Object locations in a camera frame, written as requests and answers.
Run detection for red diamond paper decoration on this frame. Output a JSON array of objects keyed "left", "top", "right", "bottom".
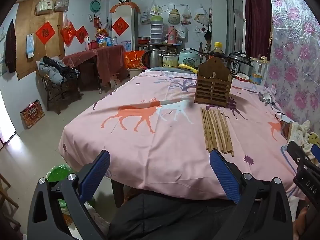
[
  {"left": 35, "top": 22, "right": 56, "bottom": 45},
  {"left": 112, "top": 17, "right": 130, "bottom": 36},
  {"left": 75, "top": 25, "right": 89, "bottom": 44}
]

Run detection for pink thermos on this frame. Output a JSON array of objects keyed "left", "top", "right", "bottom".
[{"left": 167, "top": 26, "right": 178, "bottom": 44}]

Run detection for wooden board door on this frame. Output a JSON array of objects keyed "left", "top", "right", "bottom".
[{"left": 14, "top": 0, "right": 66, "bottom": 80}]

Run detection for clear plastic hanging bag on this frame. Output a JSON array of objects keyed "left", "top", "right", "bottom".
[{"left": 149, "top": 0, "right": 163, "bottom": 18}]

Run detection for wooden chopstick holder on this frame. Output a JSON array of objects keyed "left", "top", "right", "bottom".
[{"left": 194, "top": 57, "right": 233, "bottom": 108}]

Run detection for large cooking oil bottle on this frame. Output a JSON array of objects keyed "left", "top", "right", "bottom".
[{"left": 96, "top": 28, "right": 108, "bottom": 48}]

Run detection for dark soy sauce bottle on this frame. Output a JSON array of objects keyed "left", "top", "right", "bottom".
[{"left": 209, "top": 42, "right": 227, "bottom": 65}]

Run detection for silver black pressure cooker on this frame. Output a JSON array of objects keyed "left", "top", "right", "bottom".
[{"left": 226, "top": 52, "right": 253, "bottom": 78}]

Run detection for white woven hanging bag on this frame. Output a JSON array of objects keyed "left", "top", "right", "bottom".
[{"left": 34, "top": 0, "right": 53, "bottom": 15}]

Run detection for wooden chair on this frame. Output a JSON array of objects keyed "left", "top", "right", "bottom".
[{"left": 37, "top": 62, "right": 81, "bottom": 115}]

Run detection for red orange gift bag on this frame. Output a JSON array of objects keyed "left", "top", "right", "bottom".
[{"left": 124, "top": 51, "right": 145, "bottom": 69}]

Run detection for beige hanging pocket bag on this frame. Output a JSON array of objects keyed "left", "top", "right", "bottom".
[{"left": 168, "top": 8, "right": 180, "bottom": 25}]

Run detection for person's dark trousers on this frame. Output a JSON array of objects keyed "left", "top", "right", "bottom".
[{"left": 107, "top": 191, "right": 250, "bottom": 240}]

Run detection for side table red cloth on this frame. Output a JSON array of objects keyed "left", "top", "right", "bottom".
[{"left": 62, "top": 45, "right": 128, "bottom": 91}]

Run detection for set of wooden chopsticks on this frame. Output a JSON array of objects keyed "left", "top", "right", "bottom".
[{"left": 201, "top": 107, "right": 235, "bottom": 157}]

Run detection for green lidded stacked container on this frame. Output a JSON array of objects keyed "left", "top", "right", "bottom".
[{"left": 150, "top": 16, "right": 164, "bottom": 44}]

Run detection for steel electric kettle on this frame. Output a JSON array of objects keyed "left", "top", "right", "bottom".
[{"left": 142, "top": 49, "right": 164, "bottom": 68}]

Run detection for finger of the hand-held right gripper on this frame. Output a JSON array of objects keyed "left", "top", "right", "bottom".
[
  {"left": 311, "top": 144, "right": 320, "bottom": 163},
  {"left": 287, "top": 141, "right": 315, "bottom": 172}
]

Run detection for pile of dark jackets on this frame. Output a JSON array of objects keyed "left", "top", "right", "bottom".
[{"left": 39, "top": 56, "right": 80, "bottom": 85}]

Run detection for cardboard box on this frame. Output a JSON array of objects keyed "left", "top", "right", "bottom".
[{"left": 110, "top": 74, "right": 122, "bottom": 87}]

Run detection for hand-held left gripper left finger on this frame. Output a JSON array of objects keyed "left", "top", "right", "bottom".
[{"left": 27, "top": 149, "right": 111, "bottom": 240}]

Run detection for light green rice cooker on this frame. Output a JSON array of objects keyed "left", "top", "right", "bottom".
[{"left": 179, "top": 49, "right": 201, "bottom": 67}]

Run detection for cream enamel pot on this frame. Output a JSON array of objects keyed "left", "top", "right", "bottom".
[{"left": 162, "top": 54, "right": 179, "bottom": 68}]

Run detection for dark hanging coat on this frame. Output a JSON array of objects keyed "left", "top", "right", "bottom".
[{"left": 4, "top": 20, "right": 17, "bottom": 73}]

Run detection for pink deer print tablecloth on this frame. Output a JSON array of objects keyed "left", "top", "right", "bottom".
[{"left": 59, "top": 69, "right": 308, "bottom": 201}]

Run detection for red gift box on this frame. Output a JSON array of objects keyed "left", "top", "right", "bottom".
[{"left": 20, "top": 100, "right": 45, "bottom": 130}]

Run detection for clear bottle yellow label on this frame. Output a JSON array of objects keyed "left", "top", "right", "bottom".
[{"left": 250, "top": 57, "right": 266, "bottom": 85}]

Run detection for blue white hanging packet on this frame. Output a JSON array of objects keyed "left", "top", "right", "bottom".
[{"left": 26, "top": 34, "right": 35, "bottom": 58}]

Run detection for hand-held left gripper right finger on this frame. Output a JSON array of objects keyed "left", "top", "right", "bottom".
[{"left": 209, "top": 149, "right": 293, "bottom": 240}]

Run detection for grey folded cloth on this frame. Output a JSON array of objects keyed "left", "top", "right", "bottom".
[{"left": 149, "top": 66, "right": 198, "bottom": 74}]

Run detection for orange cloth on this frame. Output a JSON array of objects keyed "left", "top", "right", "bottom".
[{"left": 110, "top": 2, "right": 141, "bottom": 14}]

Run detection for floral plastic wall sheet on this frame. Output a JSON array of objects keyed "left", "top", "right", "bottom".
[{"left": 264, "top": 0, "right": 320, "bottom": 140}]

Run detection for white refrigerator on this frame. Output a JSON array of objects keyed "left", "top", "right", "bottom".
[{"left": 111, "top": 5, "right": 139, "bottom": 52}]

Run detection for white bucket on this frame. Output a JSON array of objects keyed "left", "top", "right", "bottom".
[{"left": 127, "top": 67, "right": 143, "bottom": 79}]

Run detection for red plastic hanging bag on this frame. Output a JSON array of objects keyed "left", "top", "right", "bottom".
[{"left": 59, "top": 15, "right": 77, "bottom": 47}]

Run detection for yellow plastic scoop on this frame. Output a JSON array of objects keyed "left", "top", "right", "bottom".
[{"left": 179, "top": 64, "right": 198, "bottom": 74}]

